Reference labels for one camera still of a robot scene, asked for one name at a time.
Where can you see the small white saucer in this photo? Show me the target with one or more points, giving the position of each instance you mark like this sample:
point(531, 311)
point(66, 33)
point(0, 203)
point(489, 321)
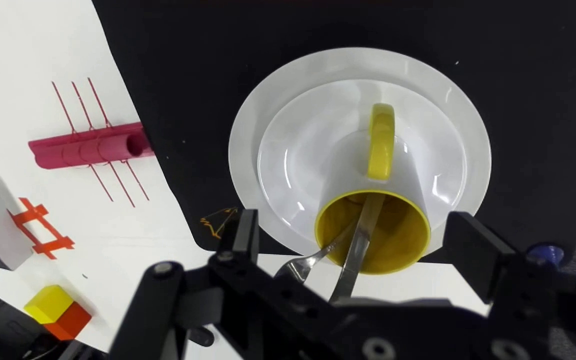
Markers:
point(304, 130)

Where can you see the black placemat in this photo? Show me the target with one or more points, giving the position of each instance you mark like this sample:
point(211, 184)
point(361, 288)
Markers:
point(188, 67)

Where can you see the white cup yellow inside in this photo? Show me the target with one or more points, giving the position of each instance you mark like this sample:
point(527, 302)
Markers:
point(374, 168)

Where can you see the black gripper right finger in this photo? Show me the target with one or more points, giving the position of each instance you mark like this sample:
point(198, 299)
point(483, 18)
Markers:
point(489, 263)

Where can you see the round white table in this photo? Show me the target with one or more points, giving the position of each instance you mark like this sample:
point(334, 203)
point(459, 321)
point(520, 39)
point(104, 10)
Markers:
point(59, 76)

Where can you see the magenta comb block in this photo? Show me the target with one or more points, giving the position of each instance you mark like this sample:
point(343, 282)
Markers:
point(92, 146)

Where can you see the large white plate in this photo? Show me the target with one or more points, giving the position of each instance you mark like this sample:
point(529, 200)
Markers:
point(348, 64)

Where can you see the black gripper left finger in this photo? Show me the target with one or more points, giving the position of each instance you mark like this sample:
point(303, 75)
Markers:
point(240, 241)

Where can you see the red yellow cube pair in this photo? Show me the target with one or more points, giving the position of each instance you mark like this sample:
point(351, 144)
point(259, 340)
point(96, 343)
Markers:
point(59, 312)

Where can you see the orange lattice piece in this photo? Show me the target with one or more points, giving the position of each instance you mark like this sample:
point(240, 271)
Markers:
point(35, 222)

